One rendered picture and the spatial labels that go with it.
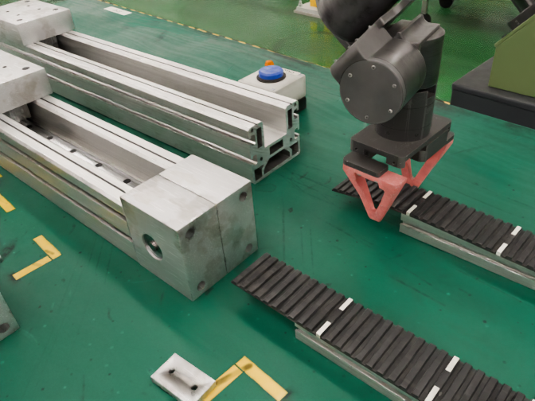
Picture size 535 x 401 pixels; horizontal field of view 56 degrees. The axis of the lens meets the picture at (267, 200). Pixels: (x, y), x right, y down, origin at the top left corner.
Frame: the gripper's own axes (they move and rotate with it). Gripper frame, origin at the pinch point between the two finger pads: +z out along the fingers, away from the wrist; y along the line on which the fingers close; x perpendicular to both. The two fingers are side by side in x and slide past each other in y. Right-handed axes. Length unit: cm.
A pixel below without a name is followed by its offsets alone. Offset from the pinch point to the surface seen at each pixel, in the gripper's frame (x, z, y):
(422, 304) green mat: 9.7, 2.6, 10.1
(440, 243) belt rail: 7.2, 1.6, 2.0
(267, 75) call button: -29.3, -4.7, -9.9
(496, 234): 11.9, -0.7, -0.2
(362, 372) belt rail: 10.2, 1.5, 20.9
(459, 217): 7.8, -0.8, -0.3
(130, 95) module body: -44.0, -3.2, 6.1
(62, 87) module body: -65, 1, 8
